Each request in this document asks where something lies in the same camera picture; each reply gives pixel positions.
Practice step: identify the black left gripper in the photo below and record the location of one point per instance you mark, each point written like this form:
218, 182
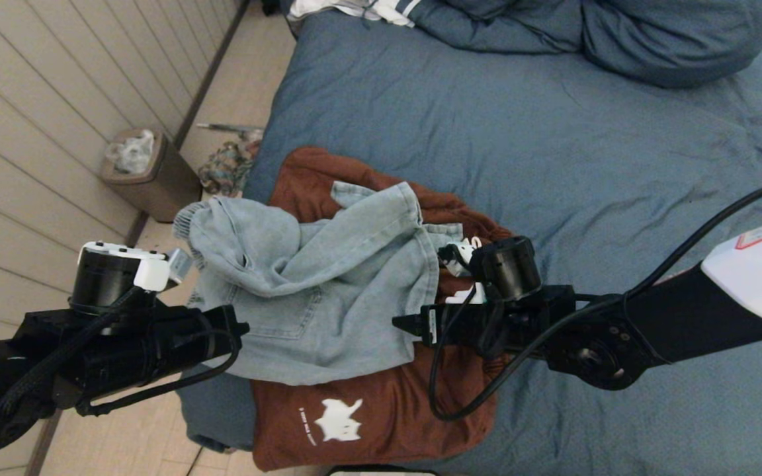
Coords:
156, 344

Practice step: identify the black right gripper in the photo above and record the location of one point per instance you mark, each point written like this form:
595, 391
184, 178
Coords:
507, 271

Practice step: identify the light blue denim shorts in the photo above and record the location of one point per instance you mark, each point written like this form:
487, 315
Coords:
354, 277

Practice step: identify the brown shorts with white print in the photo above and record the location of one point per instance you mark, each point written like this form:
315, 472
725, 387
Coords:
387, 403

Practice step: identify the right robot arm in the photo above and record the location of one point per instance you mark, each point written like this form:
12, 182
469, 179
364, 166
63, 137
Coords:
685, 317

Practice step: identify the brown metal trash bin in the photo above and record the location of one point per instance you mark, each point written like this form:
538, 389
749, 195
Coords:
169, 188

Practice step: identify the multicoloured cloth bundle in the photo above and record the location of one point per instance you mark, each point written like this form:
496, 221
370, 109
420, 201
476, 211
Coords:
225, 170

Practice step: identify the thin grey rod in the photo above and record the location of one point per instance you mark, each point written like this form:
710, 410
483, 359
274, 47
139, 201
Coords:
222, 127

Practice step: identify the clear plastic bin liner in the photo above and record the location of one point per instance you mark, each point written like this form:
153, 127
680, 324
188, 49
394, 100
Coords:
131, 155

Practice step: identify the blue bed cover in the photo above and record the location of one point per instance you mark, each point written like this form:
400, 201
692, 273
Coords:
619, 165

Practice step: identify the white striped garment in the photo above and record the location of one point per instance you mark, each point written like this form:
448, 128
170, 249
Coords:
391, 10

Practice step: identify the small black object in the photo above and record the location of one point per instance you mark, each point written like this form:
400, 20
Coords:
271, 6

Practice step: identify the crumpled blue duvet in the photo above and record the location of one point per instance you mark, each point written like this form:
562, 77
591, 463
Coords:
672, 39

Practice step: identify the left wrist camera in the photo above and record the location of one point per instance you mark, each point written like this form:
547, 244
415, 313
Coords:
180, 264

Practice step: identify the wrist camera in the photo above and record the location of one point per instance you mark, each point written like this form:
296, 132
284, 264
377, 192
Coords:
465, 250
180, 264

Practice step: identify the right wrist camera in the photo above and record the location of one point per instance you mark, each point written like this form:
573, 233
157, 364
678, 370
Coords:
465, 250

